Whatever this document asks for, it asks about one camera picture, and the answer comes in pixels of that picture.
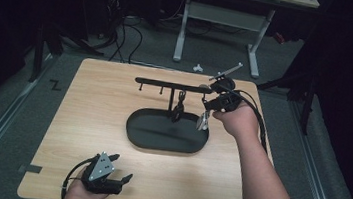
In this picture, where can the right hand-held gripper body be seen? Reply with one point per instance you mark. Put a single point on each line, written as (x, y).
(228, 100)

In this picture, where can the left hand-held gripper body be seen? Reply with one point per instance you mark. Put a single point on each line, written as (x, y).
(100, 176)

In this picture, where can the silver car key fob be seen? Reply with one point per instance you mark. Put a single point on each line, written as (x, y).
(203, 119)

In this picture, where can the black car key fob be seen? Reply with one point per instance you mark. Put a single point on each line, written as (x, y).
(179, 108)

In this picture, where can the black key rack with tray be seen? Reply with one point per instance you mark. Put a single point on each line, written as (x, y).
(165, 133)

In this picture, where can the person's right hand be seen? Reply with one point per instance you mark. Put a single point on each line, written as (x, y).
(239, 120)

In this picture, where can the person's left hand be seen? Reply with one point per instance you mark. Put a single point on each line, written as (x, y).
(81, 196)

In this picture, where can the grey round disc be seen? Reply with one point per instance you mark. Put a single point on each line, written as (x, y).
(203, 86)

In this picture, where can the small white floor object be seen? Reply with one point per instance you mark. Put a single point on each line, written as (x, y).
(197, 68)

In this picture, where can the grey tape strip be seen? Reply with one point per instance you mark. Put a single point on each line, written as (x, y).
(30, 168)

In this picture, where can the desk with white metal legs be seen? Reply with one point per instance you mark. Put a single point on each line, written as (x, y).
(222, 15)

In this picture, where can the black metal stand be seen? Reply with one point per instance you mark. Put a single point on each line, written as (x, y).
(307, 104)
(38, 53)

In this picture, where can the small red object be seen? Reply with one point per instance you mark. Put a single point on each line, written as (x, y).
(279, 38)

